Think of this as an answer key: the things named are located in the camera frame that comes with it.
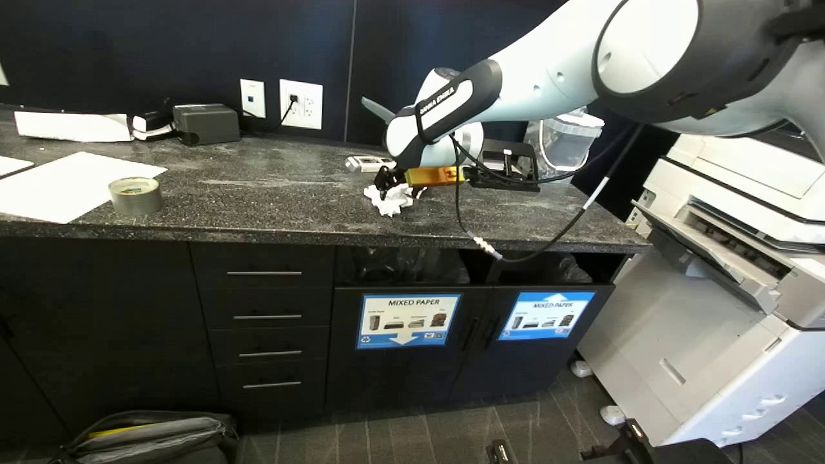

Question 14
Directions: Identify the white paper sheet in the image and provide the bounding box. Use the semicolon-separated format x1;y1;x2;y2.
0;152;162;224

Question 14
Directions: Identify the white office printer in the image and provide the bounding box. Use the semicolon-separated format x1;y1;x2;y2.
581;136;825;449

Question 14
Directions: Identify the grey tape roll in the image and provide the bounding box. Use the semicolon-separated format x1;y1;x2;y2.
109;176;162;213

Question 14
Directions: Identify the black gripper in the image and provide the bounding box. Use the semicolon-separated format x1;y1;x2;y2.
377;162;407;190

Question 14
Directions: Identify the black bag on floor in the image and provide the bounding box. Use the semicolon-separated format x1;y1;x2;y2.
49;411;239;464

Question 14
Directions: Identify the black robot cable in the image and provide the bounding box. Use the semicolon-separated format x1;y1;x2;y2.
449;123;648;266

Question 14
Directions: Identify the clear plastic bucket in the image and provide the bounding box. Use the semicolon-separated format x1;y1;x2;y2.
523;108;602;179

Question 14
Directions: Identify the white wall outlet plate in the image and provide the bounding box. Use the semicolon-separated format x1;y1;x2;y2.
278;79;324;131

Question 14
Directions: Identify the black drawer cabinet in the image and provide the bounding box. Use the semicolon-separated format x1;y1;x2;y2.
191;244;333;423

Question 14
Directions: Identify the white flat device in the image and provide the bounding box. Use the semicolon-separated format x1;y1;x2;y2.
13;112;172;144

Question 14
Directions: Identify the right mixed paper label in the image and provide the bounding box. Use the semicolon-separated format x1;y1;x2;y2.
497;291;596;342

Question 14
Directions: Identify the black box device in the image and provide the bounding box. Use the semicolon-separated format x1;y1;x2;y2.
172;105;239;144

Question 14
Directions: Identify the grey white stapler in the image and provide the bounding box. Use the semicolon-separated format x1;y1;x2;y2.
361;96;400;140

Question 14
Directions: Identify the white tissue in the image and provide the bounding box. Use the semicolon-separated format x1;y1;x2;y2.
364;184;416;216

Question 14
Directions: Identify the black hole punch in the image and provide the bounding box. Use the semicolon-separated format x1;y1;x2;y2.
467;140;538;190

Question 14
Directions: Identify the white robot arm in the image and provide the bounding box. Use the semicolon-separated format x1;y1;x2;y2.
374;0;825;190

